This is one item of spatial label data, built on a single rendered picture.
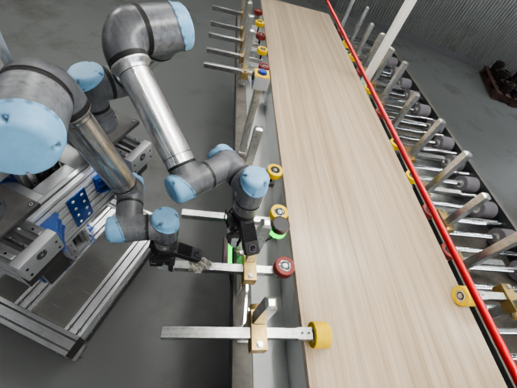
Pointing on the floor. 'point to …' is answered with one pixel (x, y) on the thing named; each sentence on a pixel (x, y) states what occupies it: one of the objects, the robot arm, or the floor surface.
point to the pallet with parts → (500, 83)
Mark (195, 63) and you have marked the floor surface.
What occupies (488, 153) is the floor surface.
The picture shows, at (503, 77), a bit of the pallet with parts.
